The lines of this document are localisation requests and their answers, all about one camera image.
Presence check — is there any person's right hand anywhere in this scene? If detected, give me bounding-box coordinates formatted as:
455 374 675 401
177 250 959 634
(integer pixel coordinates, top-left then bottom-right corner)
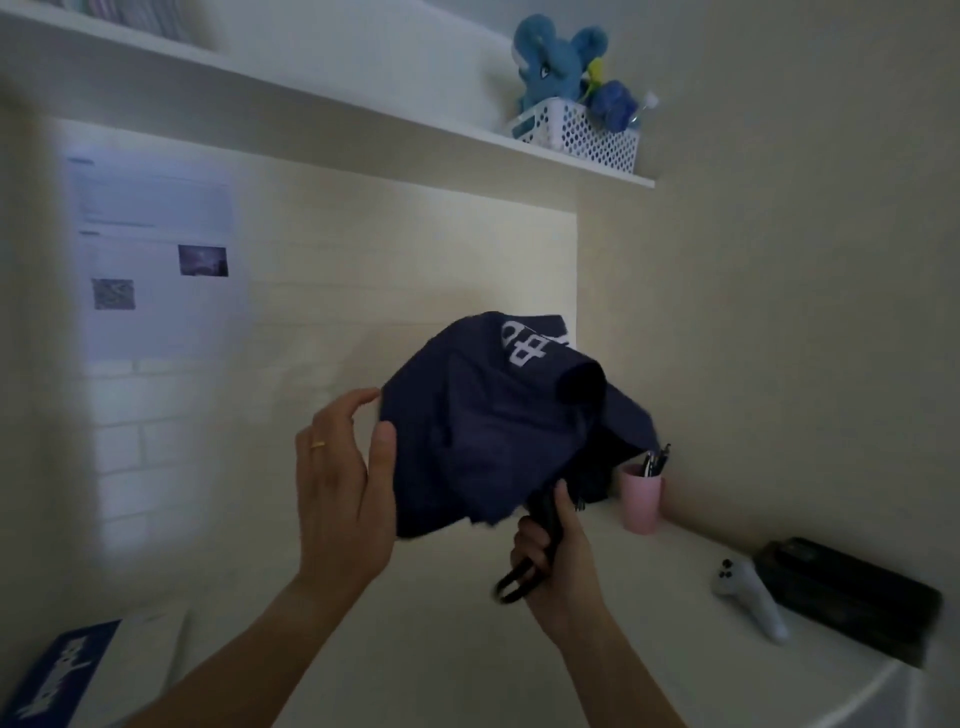
509 480 610 651

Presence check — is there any person's left hand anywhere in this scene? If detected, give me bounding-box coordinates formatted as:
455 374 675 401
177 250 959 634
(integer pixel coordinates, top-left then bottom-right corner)
294 386 399 601

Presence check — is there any navy folding umbrella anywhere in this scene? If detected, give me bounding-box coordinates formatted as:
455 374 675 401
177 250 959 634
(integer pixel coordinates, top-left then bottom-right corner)
378 310 662 606

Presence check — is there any person's right forearm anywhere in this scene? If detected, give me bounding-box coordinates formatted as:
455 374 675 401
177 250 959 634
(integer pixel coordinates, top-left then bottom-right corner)
538 618 688 728

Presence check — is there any person's left forearm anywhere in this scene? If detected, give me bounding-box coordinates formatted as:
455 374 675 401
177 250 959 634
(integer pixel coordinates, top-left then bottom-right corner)
126 576 361 728

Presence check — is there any pink pen cup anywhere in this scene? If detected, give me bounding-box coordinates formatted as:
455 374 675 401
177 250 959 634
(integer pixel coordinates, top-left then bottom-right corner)
616 460 666 536

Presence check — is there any white game controller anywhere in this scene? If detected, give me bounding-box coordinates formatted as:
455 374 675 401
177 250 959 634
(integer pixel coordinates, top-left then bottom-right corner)
711 558 791 645

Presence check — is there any black zip case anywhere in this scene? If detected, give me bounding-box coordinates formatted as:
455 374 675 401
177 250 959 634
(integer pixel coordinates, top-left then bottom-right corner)
751 536 945 669

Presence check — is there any white paper sheet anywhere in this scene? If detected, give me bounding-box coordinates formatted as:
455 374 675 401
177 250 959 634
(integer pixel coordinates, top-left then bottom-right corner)
71 606 193 728

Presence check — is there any white perforated plastic basket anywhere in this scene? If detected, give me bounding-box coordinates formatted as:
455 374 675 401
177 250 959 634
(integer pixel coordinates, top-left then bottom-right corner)
511 96 645 176

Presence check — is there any blue printed book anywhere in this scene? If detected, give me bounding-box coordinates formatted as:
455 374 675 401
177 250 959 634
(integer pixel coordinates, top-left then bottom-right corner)
0 618 126 728

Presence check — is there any dark blue fluffy ball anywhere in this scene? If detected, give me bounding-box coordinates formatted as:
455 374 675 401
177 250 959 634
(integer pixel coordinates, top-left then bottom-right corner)
591 78 640 134

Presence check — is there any clear plastic bottle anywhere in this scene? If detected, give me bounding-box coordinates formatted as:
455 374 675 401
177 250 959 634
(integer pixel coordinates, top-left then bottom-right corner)
625 90 662 130

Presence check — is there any blue plush toy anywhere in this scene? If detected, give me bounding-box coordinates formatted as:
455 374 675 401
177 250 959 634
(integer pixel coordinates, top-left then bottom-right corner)
512 14 611 115

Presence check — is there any printed paper wall sheet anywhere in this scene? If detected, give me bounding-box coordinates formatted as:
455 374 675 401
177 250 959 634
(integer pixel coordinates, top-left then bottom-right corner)
63 148 250 363

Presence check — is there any white wall shelf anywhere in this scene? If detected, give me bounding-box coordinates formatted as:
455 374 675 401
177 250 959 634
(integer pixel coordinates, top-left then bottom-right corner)
0 0 656 190

